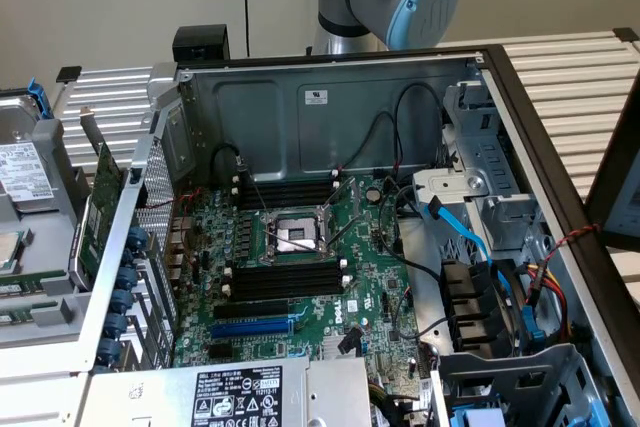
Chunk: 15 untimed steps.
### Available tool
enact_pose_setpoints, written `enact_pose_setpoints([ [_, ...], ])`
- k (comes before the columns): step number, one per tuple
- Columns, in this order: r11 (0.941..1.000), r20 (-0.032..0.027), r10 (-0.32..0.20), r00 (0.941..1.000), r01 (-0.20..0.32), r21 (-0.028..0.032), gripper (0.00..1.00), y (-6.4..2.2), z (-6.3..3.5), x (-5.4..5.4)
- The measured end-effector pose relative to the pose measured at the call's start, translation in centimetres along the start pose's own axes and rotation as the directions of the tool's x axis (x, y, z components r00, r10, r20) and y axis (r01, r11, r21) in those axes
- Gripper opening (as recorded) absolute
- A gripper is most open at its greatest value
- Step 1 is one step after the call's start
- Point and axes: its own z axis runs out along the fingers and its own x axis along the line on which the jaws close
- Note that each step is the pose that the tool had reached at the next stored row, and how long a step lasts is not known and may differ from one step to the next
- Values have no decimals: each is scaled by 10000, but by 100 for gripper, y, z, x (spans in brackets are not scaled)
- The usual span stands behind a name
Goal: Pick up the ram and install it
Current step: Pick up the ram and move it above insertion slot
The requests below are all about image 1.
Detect black RAM slot white latches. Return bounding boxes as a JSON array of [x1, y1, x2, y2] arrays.
[[228, 180, 343, 204], [220, 275, 351, 302], [229, 170, 341, 193], [222, 259, 350, 284]]

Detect metal socket cover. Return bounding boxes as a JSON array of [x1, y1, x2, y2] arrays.
[[322, 175, 362, 248]]

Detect CPU socket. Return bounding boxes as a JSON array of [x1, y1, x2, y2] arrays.
[[257, 209, 334, 266]]

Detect thin metal locking lever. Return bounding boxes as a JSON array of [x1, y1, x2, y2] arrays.
[[248, 175, 272, 222], [262, 216, 362, 254]]

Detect grey metal PC case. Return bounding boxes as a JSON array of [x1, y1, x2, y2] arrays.
[[74, 44, 640, 427]]

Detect green motherboard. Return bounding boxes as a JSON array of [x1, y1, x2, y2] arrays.
[[172, 174, 434, 427]]

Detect long black expansion slot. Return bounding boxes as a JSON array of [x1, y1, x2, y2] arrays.
[[213, 298, 291, 322]]

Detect blue expansion slot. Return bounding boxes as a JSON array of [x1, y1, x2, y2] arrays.
[[209, 319, 295, 342]]

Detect silver finned heat sink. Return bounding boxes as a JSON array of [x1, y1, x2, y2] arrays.
[[321, 332, 365, 360]]

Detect grey metal disk bay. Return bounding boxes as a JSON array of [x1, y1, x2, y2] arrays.
[[442, 80, 549, 253], [430, 340, 626, 427]]

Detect black box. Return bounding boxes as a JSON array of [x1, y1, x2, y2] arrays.
[[172, 25, 231, 63]]

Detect blue card retention clip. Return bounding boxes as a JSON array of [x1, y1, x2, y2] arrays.
[[127, 225, 150, 252], [103, 311, 130, 339], [109, 289, 135, 314], [97, 337, 122, 366], [116, 266, 140, 293]]

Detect black plastic fan shroud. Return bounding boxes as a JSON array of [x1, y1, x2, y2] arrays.
[[438, 257, 507, 354]]

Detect green graphics card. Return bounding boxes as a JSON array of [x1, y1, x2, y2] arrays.
[[66, 105, 127, 294]]

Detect blue plastic latch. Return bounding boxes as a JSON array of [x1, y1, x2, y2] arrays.
[[519, 304, 547, 348]]

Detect grey power supply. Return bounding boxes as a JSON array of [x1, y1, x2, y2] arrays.
[[74, 352, 374, 427]]

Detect grey parts rack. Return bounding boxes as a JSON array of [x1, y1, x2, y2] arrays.
[[0, 116, 104, 348]]

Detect light blue plastic carrier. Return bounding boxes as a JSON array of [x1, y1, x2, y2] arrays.
[[452, 406, 507, 427]]

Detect silver hard disk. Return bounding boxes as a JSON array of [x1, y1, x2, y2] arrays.
[[0, 96, 60, 213]]

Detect silver CPU chip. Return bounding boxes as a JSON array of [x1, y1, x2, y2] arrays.
[[0, 229, 37, 277]]

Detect black looped wire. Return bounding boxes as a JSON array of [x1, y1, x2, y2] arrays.
[[357, 111, 401, 176], [393, 81, 446, 171], [210, 143, 247, 183]]

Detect red black twisted wire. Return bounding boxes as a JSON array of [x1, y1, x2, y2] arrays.
[[544, 223, 601, 254], [174, 187, 207, 218]]

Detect thick black wire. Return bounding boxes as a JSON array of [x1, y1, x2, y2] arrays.
[[375, 174, 446, 281]]

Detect light grey bay bracket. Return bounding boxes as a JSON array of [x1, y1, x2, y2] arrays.
[[412, 168, 501, 209]]

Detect blue flat disk wire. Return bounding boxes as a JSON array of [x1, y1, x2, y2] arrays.
[[421, 195, 504, 298]]

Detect black cable plug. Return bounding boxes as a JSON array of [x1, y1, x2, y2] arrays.
[[337, 325, 363, 356]]

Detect thin black wire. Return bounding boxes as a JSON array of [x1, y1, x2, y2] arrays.
[[391, 286, 447, 341]]

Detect yellow black wire bundle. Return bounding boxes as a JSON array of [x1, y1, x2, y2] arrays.
[[368, 379, 416, 427]]

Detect coloured power wire bundle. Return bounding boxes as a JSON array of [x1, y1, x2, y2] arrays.
[[519, 260, 575, 343]]

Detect blue disk carrier rail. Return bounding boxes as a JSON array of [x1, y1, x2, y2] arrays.
[[27, 76, 55, 122]]

